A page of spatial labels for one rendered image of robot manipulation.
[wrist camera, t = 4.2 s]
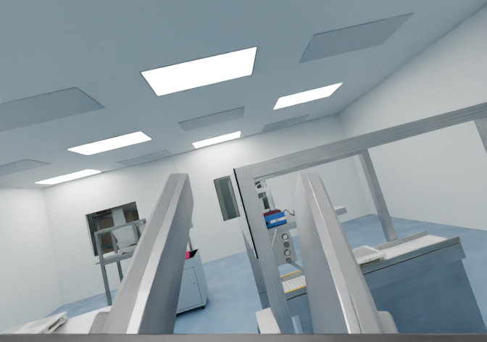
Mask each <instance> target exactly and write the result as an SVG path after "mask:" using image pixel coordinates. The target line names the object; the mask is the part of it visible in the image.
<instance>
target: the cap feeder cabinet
mask: <svg viewBox="0 0 487 342"><path fill-rule="evenodd" d="M189 254H190V257H189V258H188V259H185V263H184V268H183V276H182V281H181V287H180V295H179V299H178V308H177V313H176V314H178V313H181V312H184V311H187V310H190V309H194V308H197V307H199V306H201V308H202V309H205V307H204V305H205V304H206V301H207V294H208V287H207V281H206V278H205V274H204V269H203V266H202V262H201V257H200V253H199V249H196V250H193V252H189Z"/></svg>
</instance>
